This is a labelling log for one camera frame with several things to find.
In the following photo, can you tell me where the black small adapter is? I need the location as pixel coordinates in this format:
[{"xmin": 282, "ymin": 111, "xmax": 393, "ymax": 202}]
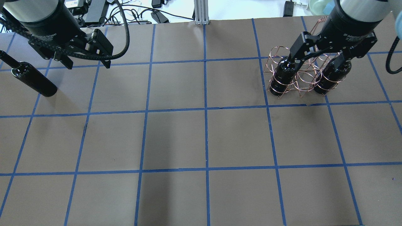
[{"xmin": 283, "ymin": 0, "xmax": 295, "ymax": 17}]

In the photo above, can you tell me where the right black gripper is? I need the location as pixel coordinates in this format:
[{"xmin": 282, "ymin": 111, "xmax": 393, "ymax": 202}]
[{"xmin": 284, "ymin": 4, "xmax": 378, "ymax": 76}]

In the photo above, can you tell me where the aluminium frame post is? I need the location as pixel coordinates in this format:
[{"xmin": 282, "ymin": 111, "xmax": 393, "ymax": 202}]
[{"xmin": 194, "ymin": 0, "xmax": 210, "ymax": 25}]

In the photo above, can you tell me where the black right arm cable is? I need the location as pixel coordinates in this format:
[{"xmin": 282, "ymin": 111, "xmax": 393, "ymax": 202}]
[{"xmin": 386, "ymin": 36, "xmax": 402, "ymax": 75}]

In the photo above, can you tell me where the black wine bottle in basket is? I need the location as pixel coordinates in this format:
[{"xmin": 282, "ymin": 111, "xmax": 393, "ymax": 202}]
[{"xmin": 269, "ymin": 58, "xmax": 298, "ymax": 96}]

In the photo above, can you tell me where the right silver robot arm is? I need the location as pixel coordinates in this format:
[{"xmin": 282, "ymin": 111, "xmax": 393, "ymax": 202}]
[{"xmin": 278, "ymin": 0, "xmax": 401, "ymax": 78}]

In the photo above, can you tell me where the black braided cable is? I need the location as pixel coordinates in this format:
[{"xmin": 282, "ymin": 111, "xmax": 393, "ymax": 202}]
[{"xmin": 0, "ymin": 0, "xmax": 130, "ymax": 61}]

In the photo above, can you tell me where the copper wire wine basket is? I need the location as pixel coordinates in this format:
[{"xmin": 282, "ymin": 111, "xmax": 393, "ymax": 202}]
[{"xmin": 264, "ymin": 16, "xmax": 340, "ymax": 98}]

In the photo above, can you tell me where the black wine bottle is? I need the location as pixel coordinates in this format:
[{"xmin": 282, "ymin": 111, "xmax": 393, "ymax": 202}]
[
  {"xmin": 269, "ymin": 58, "xmax": 298, "ymax": 96},
  {"xmin": 0, "ymin": 50, "xmax": 58, "ymax": 97}
]

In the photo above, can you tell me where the black power adapter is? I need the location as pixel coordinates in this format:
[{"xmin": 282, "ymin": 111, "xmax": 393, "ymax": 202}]
[{"xmin": 151, "ymin": 11, "xmax": 170, "ymax": 24}]

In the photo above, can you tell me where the green bowl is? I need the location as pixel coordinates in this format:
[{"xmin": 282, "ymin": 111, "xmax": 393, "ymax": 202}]
[{"xmin": 308, "ymin": 0, "xmax": 334, "ymax": 15}]

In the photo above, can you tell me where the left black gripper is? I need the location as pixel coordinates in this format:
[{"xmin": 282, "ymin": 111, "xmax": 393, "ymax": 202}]
[{"xmin": 18, "ymin": 3, "xmax": 114, "ymax": 70}]

